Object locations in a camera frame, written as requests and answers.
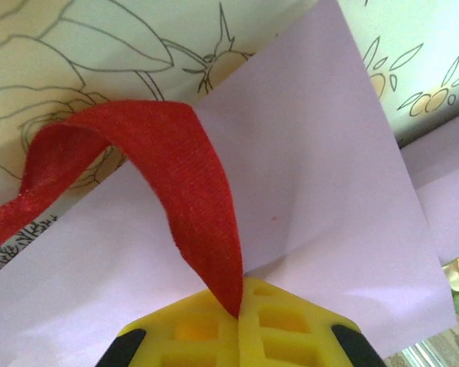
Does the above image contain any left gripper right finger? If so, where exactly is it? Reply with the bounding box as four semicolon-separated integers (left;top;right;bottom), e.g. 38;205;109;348
237;277;387;367

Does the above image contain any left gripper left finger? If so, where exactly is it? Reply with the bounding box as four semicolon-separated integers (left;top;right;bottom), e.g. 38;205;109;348
99;288;241;367

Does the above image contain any red ribbon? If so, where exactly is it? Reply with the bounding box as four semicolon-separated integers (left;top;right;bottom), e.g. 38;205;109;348
0;99;246;320

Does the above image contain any purple and pink wrapping paper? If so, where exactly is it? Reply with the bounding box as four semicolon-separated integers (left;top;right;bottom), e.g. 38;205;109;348
0;0;459;367

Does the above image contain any floral patterned table mat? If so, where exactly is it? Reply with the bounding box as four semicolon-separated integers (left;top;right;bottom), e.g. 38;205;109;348
0;0;459;367

